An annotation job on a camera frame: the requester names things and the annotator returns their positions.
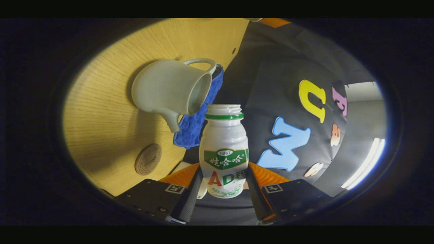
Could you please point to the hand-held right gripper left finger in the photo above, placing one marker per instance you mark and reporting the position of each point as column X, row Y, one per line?
column 188, row 200

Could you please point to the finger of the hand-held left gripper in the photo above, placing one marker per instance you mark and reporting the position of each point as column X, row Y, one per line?
column 274, row 22

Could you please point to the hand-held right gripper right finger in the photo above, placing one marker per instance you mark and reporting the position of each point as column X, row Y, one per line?
column 259, row 200

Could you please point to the round wooden coaster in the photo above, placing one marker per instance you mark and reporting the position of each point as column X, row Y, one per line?
column 148, row 159

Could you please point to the white water bottle green label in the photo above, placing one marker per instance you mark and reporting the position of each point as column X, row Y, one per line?
column 223, row 139

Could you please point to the white ceramic teacup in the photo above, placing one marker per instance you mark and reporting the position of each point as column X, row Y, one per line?
column 162, row 88

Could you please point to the black backdrop cloth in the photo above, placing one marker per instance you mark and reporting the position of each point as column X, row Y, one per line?
column 271, row 84

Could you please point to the blue towel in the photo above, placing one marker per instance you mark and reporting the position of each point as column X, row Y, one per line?
column 193, row 132

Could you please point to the ceiling light strip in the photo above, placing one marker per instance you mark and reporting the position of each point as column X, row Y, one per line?
column 368, row 159

